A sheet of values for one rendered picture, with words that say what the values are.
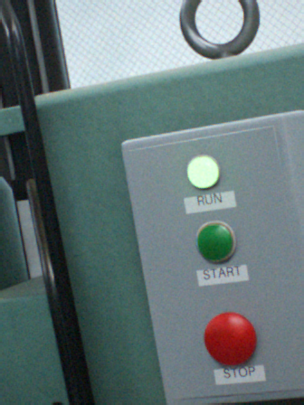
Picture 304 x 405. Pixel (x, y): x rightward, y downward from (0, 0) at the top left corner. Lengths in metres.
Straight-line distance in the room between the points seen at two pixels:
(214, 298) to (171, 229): 0.05
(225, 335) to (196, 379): 0.04
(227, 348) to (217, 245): 0.06
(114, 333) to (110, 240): 0.06
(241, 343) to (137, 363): 0.12
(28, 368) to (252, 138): 0.28
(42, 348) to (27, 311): 0.03
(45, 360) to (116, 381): 0.08
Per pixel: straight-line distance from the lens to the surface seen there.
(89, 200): 0.73
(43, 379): 0.82
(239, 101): 0.69
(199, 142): 0.64
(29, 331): 0.82
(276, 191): 0.63
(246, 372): 0.65
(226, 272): 0.64
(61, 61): 0.86
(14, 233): 0.91
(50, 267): 0.74
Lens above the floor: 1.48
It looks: 3 degrees down
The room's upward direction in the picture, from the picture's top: 10 degrees counter-clockwise
